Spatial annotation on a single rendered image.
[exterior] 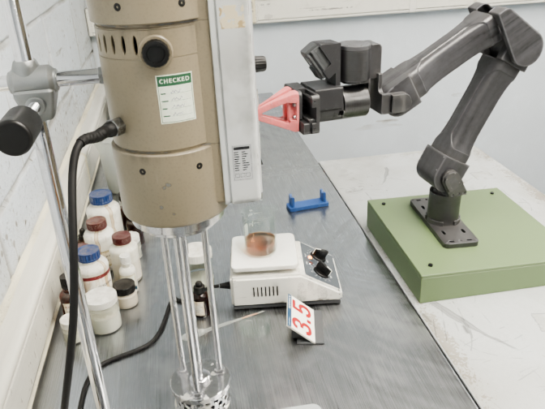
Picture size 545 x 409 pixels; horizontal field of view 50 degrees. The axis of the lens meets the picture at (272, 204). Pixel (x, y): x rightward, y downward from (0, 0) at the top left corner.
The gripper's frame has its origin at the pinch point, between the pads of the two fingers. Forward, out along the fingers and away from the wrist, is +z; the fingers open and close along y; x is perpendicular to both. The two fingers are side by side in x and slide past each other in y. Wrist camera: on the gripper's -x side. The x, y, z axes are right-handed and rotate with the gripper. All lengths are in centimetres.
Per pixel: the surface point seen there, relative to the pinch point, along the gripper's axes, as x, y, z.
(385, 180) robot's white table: 34, -36, -46
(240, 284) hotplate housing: 29.0, 4.8, 6.0
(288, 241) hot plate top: 25.8, -1.1, -5.4
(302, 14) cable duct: 3, -128, -60
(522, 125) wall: 58, -116, -162
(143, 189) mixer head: -7.9, 42.4, 23.7
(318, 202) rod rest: 33, -29, -24
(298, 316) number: 32.1, 13.4, -1.6
